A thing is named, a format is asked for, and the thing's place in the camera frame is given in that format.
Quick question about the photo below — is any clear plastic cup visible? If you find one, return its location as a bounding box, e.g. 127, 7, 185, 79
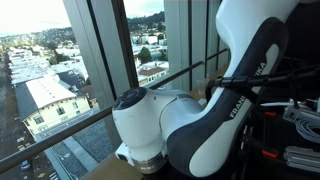
196, 78, 209, 96

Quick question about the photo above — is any grey metal corner bracket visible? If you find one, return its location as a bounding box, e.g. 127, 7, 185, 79
283, 106, 301, 124

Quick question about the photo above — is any light grey cable coil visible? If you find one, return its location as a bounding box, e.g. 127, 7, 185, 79
294, 109, 320, 144

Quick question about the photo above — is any black robot cable conduit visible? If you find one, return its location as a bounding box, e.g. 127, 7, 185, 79
204, 64, 320, 102

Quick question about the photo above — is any short aluminium extrusion bar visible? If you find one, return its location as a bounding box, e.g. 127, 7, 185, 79
298, 98, 320, 118

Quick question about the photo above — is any grey metal window handrail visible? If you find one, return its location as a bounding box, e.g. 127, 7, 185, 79
0, 48, 231, 176

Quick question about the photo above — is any black clamp with orange handle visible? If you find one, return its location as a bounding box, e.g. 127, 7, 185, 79
248, 134, 280, 160
262, 110, 278, 118

